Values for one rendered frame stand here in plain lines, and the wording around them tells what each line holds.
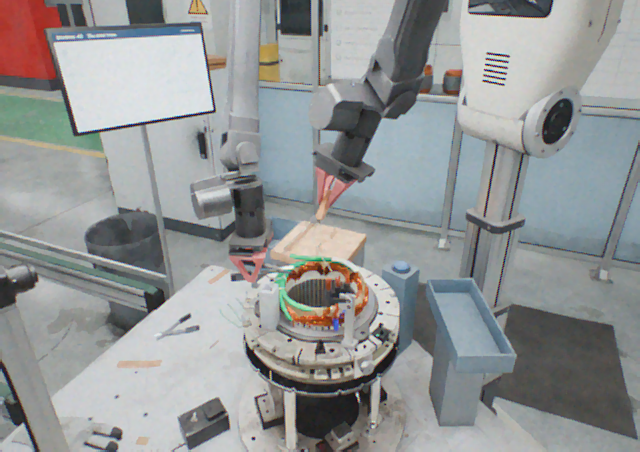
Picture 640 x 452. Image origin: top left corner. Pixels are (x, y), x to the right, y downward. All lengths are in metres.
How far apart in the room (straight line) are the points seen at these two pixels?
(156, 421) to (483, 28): 1.12
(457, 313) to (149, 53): 1.32
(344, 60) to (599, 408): 2.35
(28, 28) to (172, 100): 2.77
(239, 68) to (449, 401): 0.82
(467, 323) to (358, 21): 2.33
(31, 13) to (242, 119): 3.68
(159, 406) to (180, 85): 1.11
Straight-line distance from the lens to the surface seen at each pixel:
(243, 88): 0.84
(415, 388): 1.23
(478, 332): 1.04
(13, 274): 0.62
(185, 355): 1.34
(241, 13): 0.88
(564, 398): 2.46
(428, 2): 0.61
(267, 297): 0.84
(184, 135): 3.20
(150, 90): 1.77
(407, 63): 0.66
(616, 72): 2.96
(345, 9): 3.09
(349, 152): 0.74
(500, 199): 1.13
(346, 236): 1.24
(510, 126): 1.02
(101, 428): 1.21
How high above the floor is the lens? 1.68
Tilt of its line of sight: 26 degrees down
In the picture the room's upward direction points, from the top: straight up
